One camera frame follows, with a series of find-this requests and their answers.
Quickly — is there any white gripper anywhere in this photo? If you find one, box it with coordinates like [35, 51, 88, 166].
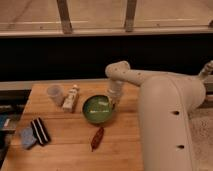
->
[107, 80, 124, 110]

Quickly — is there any green ceramic bowl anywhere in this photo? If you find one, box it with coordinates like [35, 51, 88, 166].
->
[82, 95, 114, 124]

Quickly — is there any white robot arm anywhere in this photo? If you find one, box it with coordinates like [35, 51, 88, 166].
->
[105, 60, 213, 171]

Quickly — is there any dried red chili pepper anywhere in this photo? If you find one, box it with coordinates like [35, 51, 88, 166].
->
[90, 127, 104, 151]

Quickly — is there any white tube bottle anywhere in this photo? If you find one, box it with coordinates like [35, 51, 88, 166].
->
[62, 85, 79, 113]

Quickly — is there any clear plastic cup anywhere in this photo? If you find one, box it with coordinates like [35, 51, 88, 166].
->
[47, 85, 64, 106]

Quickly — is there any black white striped cloth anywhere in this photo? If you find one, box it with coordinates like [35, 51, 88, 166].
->
[30, 118, 51, 146]

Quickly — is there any right metal window post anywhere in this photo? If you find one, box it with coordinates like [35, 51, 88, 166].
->
[124, 0, 137, 32]

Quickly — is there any metal window post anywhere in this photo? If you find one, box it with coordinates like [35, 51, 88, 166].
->
[57, 0, 72, 34]
[124, 0, 137, 32]

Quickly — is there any left metal window post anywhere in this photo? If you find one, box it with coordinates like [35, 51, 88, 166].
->
[57, 0, 72, 34]

